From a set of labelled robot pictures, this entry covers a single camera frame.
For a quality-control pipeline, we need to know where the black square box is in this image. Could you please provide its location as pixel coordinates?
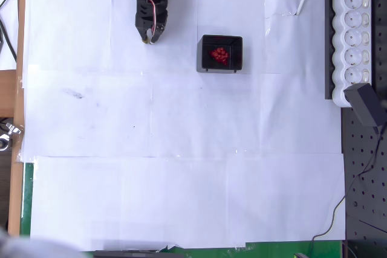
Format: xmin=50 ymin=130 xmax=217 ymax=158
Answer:
xmin=196 ymin=34 xmax=244 ymax=74

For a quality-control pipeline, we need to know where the white taped paper cover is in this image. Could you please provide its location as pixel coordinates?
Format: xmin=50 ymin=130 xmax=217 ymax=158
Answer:
xmin=20 ymin=0 xmax=347 ymax=253

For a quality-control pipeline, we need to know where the silver metal clamp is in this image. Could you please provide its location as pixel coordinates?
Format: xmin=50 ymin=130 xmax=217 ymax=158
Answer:
xmin=0 ymin=121 xmax=24 ymax=151

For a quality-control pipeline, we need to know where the white power strip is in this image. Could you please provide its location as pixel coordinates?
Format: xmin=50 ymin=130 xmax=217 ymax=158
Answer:
xmin=331 ymin=0 xmax=372 ymax=108

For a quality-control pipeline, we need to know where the green cutting mat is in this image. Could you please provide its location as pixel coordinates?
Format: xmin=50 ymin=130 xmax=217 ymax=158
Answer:
xmin=20 ymin=162 xmax=347 ymax=258

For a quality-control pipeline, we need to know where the black power adapter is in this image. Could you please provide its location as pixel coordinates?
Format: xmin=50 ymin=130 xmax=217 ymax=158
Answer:
xmin=343 ymin=83 xmax=383 ymax=128

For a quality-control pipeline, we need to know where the black perforated pegboard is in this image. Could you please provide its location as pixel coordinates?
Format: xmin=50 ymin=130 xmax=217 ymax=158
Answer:
xmin=340 ymin=0 xmax=387 ymax=258

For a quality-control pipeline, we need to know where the blurred grey object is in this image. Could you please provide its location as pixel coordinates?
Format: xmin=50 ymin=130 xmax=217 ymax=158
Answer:
xmin=0 ymin=226 xmax=81 ymax=258

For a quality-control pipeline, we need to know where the thick black cable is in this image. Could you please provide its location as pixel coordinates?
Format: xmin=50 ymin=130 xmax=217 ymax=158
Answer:
xmin=0 ymin=18 xmax=18 ymax=63

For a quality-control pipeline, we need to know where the black camera device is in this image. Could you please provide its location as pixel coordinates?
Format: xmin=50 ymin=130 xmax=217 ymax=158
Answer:
xmin=93 ymin=249 xmax=184 ymax=258

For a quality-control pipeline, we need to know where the thin black adapter cable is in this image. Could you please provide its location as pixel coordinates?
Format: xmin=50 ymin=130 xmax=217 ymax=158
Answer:
xmin=307 ymin=124 xmax=386 ymax=258

